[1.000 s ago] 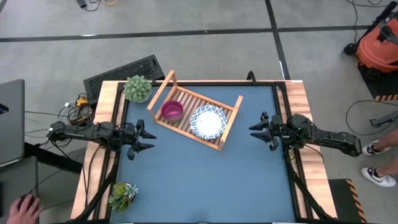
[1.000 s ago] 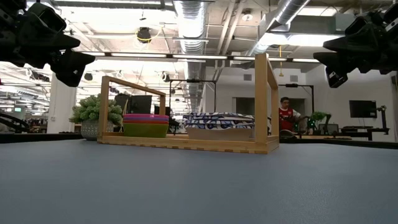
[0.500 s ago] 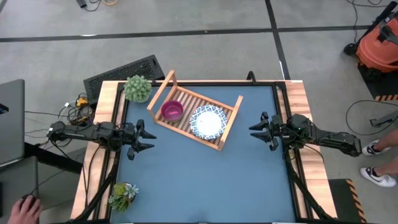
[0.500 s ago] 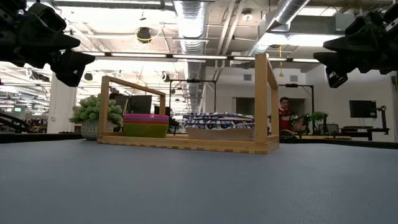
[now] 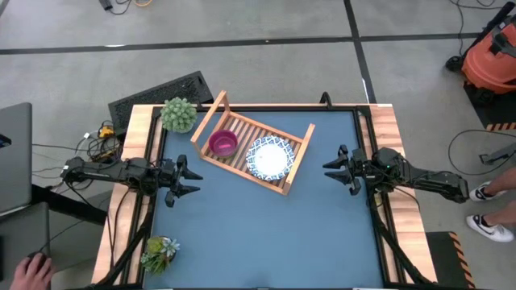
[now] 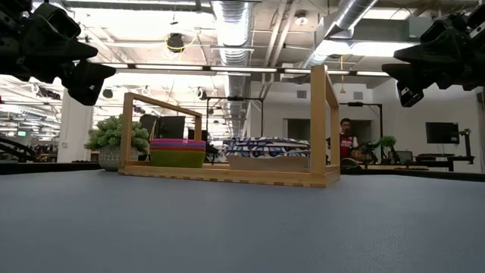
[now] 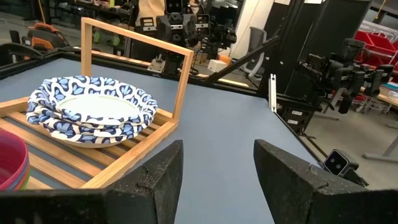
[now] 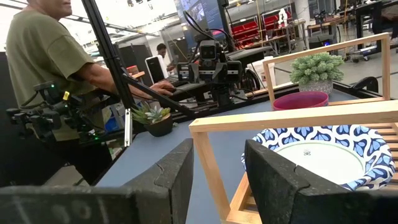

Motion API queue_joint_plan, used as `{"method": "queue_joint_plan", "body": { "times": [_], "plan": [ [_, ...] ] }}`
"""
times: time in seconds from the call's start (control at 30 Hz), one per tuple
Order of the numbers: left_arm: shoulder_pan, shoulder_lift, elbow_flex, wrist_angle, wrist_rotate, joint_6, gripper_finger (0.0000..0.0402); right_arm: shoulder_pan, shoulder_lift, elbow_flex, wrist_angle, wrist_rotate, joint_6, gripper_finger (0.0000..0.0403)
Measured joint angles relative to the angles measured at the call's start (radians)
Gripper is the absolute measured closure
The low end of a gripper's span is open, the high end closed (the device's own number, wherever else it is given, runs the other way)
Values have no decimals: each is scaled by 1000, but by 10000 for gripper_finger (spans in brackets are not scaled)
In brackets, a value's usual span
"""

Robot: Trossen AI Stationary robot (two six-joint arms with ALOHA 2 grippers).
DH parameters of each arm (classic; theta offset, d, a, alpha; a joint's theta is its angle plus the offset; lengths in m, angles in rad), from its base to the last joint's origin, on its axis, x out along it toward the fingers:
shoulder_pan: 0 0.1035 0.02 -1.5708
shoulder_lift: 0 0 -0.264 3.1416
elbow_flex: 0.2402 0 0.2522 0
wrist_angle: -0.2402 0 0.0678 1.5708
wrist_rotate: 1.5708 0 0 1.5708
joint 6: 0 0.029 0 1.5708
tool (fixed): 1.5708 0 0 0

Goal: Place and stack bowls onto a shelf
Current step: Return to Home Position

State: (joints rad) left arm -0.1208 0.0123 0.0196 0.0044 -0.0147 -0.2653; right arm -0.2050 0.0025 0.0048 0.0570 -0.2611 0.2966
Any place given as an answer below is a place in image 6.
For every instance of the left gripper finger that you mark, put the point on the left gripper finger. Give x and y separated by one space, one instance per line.
76 51
89 73

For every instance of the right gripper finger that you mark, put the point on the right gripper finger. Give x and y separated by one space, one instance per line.
428 56
411 73

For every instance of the pink plastic bowl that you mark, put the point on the pink plastic bowl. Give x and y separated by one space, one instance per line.
177 140

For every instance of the purple plastic bowl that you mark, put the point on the purple plastic bowl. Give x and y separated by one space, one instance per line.
177 145

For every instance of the orange plastic bowl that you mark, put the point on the orange plastic bowl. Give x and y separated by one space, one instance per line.
177 149

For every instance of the green plastic bowl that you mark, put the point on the green plastic bowl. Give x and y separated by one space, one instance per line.
177 159

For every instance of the blue white patterned bowl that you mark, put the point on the blue white patterned bowl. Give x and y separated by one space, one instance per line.
265 141
267 163

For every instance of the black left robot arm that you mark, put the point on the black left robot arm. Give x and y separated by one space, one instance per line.
5 22

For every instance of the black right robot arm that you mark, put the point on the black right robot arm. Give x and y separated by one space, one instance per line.
478 11

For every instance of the wooden slatted shelf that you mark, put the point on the wooden slatted shelf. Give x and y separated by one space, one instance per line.
227 175

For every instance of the round green succulent in pot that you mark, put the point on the round green succulent in pot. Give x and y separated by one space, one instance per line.
110 136

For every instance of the green leafy potted plant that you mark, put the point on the green leafy potted plant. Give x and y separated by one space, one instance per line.
386 142

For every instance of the black desk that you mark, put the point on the black desk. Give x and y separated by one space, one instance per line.
443 159

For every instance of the person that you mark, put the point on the person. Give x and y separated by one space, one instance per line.
346 144

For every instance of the black monitor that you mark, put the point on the black monitor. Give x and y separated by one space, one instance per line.
170 127

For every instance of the left arm wrist camera box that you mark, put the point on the left arm wrist camera box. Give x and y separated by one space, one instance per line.
89 94

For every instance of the arm wrist camera box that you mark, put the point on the arm wrist camera box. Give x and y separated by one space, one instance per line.
410 95
89 94

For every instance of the right arm wrist camera box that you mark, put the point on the right arm wrist camera box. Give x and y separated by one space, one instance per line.
410 95

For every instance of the black wall screen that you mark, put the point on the black wall screen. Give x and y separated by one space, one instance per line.
442 132

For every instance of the black overhead camera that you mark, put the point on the black overhead camera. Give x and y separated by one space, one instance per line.
175 42

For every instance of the black table frame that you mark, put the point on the black table frame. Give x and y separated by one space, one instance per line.
45 168

